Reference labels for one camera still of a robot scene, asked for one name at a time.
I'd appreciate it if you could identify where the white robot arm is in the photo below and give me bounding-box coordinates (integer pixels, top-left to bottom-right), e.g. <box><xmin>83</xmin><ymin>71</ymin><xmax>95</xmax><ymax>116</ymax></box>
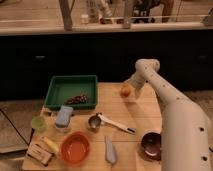
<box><xmin>126</xmin><ymin>59</ymin><xmax>213</xmax><ymax>171</ymax></box>

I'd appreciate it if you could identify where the wooden block toy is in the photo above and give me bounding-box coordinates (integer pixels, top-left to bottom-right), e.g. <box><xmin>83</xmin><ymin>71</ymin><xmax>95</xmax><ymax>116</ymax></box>
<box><xmin>27</xmin><ymin>144</ymin><xmax>52</xmax><ymax>166</ymax></box>

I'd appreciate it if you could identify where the blue sponge block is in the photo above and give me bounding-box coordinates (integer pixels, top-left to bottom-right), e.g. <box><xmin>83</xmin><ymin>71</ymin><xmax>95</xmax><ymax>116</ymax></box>
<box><xmin>55</xmin><ymin>105</ymin><xmax>73</xmax><ymax>128</ymax></box>

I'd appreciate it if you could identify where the metal measuring cup white handle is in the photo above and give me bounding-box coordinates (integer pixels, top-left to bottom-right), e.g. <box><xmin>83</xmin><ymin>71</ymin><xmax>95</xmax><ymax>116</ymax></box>
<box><xmin>88</xmin><ymin>113</ymin><xmax>136</xmax><ymax>134</ymax></box>

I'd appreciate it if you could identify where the orange plastic bowl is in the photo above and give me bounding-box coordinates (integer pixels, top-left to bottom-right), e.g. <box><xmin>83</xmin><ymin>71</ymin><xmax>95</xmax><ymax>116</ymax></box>
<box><xmin>60</xmin><ymin>131</ymin><xmax>90</xmax><ymax>166</ymax></box>

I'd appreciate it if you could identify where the light blue spatula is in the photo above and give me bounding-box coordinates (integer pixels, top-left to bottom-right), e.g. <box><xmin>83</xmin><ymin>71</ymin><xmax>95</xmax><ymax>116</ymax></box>
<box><xmin>105</xmin><ymin>136</ymin><xmax>117</xmax><ymax>164</ymax></box>

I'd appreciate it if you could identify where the yellow corn toy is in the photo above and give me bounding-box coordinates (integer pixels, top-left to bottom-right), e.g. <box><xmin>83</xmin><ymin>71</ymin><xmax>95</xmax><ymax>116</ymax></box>
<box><xmin>43</xmin><ymin>137</ymin><xmax>59</xmax><ymax>154</ymax></box>

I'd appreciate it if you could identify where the small orange apple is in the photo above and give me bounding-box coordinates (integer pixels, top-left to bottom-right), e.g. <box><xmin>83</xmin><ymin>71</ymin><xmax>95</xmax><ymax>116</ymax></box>
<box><xmin>120</xmin><ymin>85</ymin><xmax>131</xmax><ymax>98</ymax></box>

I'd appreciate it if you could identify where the black cable left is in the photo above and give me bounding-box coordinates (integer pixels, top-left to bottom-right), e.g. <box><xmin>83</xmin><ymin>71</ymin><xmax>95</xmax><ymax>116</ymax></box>
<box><xmin>0</xmin><ymin>108</ymin><xmax>36</xmax><ymax>147</ymax></box>

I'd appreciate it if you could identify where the dark brown bowl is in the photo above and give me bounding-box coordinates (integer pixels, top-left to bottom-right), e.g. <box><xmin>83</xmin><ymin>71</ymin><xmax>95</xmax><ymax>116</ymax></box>
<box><xmin>141</xmin><ymin>132</ymin><xmax>161</xmax><ymax>161</ymax></box>

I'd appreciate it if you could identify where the green plastic tray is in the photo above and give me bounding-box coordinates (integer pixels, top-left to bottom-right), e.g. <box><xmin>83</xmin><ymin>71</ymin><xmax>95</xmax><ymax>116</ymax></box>
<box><xmin>44</xmin><ymin>75</ymin><xmax>98</xmax><ymax>110</ymax></box>

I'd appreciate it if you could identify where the dark grape bunch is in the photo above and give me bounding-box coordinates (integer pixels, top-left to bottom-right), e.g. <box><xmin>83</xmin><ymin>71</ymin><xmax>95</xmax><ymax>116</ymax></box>
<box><xmin>65</xmin><ymin>94</ymin><xmax>87</xmax><ymax>105</ymax></box>

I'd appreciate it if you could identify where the white cup on counter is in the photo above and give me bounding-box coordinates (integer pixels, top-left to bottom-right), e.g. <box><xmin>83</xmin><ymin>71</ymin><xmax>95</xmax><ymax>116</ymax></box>
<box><xmin>81</xmin><ymin>14</ymin><xmax>89</xmax><ymax>24</ymax></box>

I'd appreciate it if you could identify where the green plastic cup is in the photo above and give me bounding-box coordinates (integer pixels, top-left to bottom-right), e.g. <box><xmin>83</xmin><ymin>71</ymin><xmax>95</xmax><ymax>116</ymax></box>
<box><xmin>31</xmin><ymin>116</ymin><xmax>46</xmax><ymax>132</ymax></box>

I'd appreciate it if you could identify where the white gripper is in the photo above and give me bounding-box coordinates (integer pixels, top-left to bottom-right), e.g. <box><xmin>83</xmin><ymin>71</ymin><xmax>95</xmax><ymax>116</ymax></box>
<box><xmin>126</xmin><ymin>73</ymin><xmax>146</xmax><ymax>99</ymax></box>

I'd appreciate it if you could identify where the red object on counter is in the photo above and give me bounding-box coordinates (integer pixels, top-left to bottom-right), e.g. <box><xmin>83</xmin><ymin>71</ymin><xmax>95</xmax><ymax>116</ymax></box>
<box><xmin>100</xmin><ymin>18</ymin><xmax>112</xmax><ymax>24</ymax></box>

